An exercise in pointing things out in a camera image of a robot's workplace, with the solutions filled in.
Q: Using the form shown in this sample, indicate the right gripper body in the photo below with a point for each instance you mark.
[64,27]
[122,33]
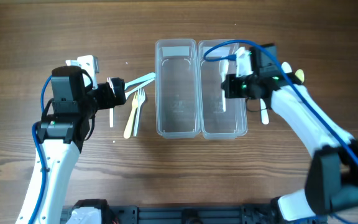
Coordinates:
[240,86]

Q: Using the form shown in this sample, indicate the white fork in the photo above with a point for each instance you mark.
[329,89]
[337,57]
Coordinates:
[111,110]
[141,100]

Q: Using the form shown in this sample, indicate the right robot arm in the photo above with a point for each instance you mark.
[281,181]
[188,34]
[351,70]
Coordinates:
[332,182]

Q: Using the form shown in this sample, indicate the white fork angled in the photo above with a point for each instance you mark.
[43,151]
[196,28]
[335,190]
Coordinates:
[128,93]

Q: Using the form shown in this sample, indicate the yellow plastic fork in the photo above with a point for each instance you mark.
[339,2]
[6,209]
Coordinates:
[130,122]

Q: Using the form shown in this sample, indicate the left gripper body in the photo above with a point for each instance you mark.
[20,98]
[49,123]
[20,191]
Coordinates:
[102,98]

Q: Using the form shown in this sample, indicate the yellow plastic spoon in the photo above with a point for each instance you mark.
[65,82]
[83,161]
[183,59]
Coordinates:
[300,75]

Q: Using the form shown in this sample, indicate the right clear plastic container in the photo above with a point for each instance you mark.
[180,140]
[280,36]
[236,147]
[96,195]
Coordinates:
[218,124]

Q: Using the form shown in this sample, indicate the left clear plastic container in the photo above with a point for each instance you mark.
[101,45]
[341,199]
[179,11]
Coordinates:
[177,89]

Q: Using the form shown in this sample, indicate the white spoon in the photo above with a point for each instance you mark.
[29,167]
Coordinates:
[264,113]
[223,93]
[286,67]

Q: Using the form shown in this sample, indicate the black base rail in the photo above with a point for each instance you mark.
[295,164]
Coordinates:
[244,214]

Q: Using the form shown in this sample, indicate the light blue plastic fork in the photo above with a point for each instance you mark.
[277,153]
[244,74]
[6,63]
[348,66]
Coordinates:
[140,80]

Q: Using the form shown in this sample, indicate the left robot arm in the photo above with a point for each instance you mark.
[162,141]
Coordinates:
[66,123]

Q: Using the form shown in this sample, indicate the clear plastic container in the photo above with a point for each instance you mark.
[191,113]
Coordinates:
[218,124]
[177,89]

